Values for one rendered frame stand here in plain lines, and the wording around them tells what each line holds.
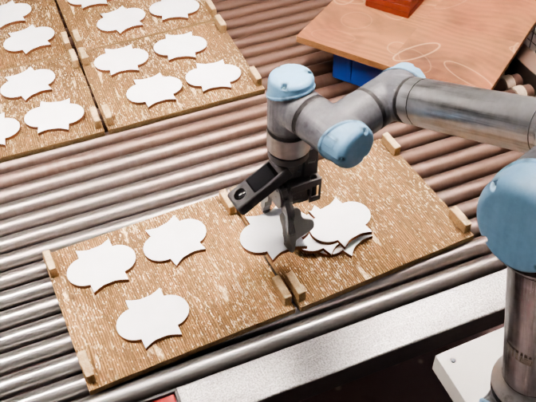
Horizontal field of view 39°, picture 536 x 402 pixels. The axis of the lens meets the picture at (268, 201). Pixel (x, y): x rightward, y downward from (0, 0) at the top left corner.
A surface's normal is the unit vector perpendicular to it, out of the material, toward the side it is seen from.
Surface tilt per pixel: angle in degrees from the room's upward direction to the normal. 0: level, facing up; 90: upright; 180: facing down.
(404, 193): 0
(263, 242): 2
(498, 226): 86
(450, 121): 89
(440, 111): 70
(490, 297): 0
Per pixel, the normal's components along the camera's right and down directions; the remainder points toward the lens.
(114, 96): -0.02, -0.70
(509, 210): -0.77, 0.41
